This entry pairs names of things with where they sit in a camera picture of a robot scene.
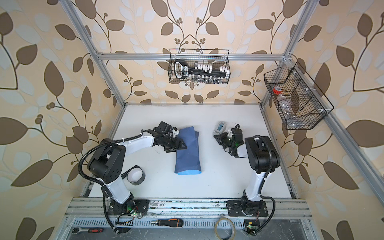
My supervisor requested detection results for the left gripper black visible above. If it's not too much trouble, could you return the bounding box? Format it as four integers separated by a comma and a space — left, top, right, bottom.
162, 136, 189, 152

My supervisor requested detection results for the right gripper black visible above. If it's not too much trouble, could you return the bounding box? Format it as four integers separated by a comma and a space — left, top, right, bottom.
214, 131, 234, 149

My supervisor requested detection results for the light blue wrapping paper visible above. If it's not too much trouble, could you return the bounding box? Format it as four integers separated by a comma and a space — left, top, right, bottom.
175, 127, 202, 175

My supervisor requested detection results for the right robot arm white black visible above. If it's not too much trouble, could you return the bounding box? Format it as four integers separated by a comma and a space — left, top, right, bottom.
214, 125, 281, 215

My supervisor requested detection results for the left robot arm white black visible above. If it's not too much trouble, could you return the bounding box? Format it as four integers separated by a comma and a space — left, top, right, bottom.
78, 122, 188, 212

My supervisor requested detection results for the grey tape dispenser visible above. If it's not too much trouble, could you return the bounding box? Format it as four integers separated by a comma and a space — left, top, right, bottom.
213, 121, 227, 136

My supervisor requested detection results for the black orange screwdriver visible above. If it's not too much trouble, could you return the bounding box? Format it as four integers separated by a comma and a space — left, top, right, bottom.
151, 219, 184, 228

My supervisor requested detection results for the clear tape roll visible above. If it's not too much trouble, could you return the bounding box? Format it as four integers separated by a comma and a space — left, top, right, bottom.
214, 217, 236, 240

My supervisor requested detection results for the grey duct tape roll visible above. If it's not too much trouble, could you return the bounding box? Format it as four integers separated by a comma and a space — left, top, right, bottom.
127, 168, 146, 186

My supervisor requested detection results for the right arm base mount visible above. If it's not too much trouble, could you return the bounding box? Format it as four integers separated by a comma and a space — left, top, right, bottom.
226, 200, 269, 218

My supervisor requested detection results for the black socket set rail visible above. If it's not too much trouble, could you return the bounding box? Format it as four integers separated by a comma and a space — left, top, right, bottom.
173, 60, 231, 80

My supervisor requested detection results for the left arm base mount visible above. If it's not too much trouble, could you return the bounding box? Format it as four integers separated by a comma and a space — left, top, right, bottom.
108, 199, 150, 216

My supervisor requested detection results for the back wire basket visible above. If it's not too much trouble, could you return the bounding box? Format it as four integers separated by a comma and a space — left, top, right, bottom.
168, 48, 231, 85

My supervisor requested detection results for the wire basket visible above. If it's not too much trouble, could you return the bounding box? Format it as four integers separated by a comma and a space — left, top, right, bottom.
264, 63, 334, 130
168, 48, 231, 85

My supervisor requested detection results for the right wire basket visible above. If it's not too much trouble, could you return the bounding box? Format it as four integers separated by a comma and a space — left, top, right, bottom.
264, 63, 334, 130

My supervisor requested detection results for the red handled ratchet wrench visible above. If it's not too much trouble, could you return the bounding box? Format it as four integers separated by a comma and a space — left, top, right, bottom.
72, 227, 104, 235

